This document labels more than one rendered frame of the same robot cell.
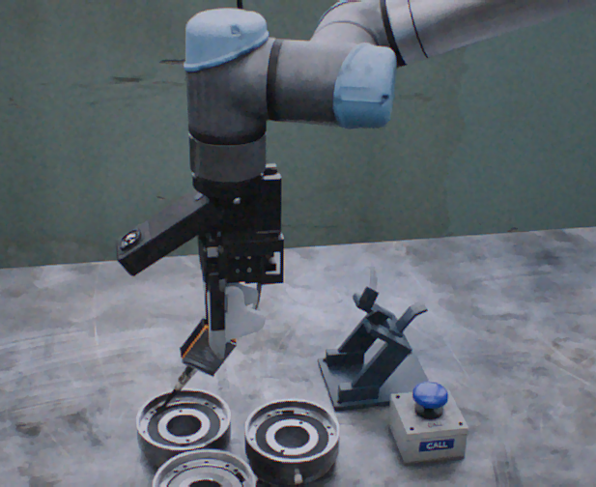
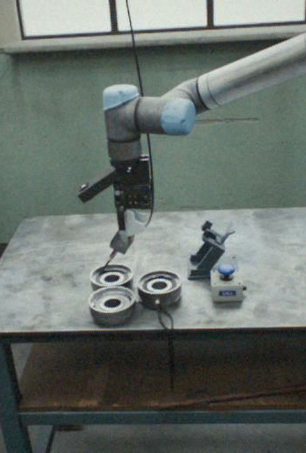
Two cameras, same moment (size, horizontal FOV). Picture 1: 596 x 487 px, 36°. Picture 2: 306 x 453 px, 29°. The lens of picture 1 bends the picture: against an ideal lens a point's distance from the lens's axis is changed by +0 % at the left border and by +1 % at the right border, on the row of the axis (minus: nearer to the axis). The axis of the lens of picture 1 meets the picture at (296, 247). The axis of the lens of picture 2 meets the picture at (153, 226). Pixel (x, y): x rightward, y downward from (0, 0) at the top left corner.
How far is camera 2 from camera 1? 0.49 m
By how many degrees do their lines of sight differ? 14
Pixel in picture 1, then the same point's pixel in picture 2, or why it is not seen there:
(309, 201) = (246, 203)
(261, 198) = (139, 169)
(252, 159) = (132, 150)
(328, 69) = (159, 108)
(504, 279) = (300, 228)
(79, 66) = not seen: hidden behind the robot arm
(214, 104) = (113, 125)
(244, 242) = (131, 188)
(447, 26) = (223, 90)
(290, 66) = (143, 107)
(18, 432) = (42, 279)
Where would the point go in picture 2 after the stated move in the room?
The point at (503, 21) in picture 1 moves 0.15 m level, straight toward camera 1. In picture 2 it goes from (248, 88) to (223, 106)
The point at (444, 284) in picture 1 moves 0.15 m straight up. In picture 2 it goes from (266, 229) to (268, 180)
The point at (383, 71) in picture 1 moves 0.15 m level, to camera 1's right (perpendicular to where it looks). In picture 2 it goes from (181, 109) to (257, 110)
